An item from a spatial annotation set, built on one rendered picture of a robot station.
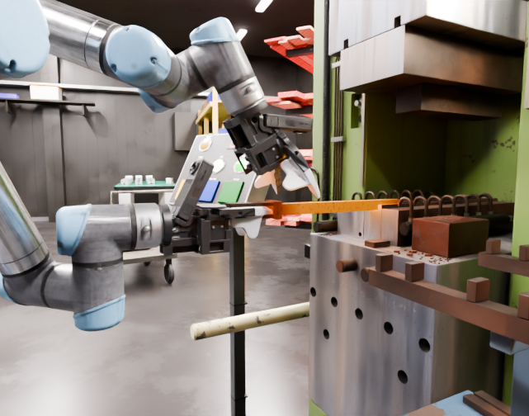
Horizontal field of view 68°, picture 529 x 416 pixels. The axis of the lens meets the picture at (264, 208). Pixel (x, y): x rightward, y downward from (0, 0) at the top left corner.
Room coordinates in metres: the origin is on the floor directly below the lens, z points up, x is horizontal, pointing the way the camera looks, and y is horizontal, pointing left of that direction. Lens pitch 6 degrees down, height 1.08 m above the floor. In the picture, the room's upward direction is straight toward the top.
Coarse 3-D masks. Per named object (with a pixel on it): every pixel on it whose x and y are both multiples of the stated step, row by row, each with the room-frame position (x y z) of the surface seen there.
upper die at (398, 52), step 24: (360, 48) 0.92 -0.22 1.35; (384, 48) 0.86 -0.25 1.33; (408, 48) 0.81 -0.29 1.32; (432, 48) 0.85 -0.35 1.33; (456, 48) 0.88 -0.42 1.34; (480, 48) 0.92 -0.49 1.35; (360, 72) 0.92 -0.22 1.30; (384, 72) 0.85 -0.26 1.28; (408, 72) 0.81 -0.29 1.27; (432, 72) 0.85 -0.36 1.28; (456, 72) 0.89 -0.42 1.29; (480, 72) 0.92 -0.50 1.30; (504, 72) 0.97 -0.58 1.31
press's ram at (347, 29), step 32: (352, 0) 0.95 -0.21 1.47; (384, 0) 0.86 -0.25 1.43; (416, 0) 0.79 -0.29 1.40; (448, 0) 0.79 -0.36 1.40; (480, 0) 0.84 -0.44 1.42; (512, 0) 0.89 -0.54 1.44; (352, 32) 0.95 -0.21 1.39; (384, 32) 0.86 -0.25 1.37; (448, 32) 0.86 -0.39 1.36; (480, 32) 0.86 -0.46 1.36; (512, 32) 0.89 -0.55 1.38
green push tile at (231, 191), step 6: (228, 186) 1.20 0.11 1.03; (234, 186) 1.19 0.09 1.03; (240, 186) 1.17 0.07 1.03; (222, 192) 1.20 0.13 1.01; (228, 192) 1.19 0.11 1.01; (234, 192) 1.17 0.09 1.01; (240, 192) 1.17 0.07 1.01; (222, 198) 1.19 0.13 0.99; (228, 198) 1.17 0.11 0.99; (234, 198) 1.16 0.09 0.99
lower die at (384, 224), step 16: (384, 208) 0.85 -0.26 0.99; (400, 208) 0.85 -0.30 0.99; (416, 208) 0.85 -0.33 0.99; (432, 208) 0.86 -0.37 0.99; (448, 208) 0.88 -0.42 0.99; (464, 208) 0.91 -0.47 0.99; (496, 208) 0.97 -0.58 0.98; (512, 208) 1.00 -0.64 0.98; (352, 224) 0.93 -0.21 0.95; (368, 224) 0.89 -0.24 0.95; (384, 224) 0.84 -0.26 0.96; (512, 224) 1.00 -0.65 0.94; (400, 240) 0.81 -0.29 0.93
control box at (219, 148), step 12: (216, 144) 1.35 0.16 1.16; (228, 144) 1.31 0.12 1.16; (192, 156) 1.39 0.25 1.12; (204, 156) 1.35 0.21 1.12; (216, 156) 1.32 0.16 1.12; (228, 156) 1.29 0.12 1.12; (240, 156) 1.25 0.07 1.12; (228, 168) 1.26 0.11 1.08; (180, 180) 1.36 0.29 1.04; (216, 180) 1.26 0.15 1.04; (228, 180) 1.23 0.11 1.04; (240, 180) 1.20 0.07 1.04; (252, 180) 1.17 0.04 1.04; (216, 192) 1.23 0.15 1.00; (252, 192) 1.16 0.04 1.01; (264, 192) 1.21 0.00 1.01; (168, 204) 1.33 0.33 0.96
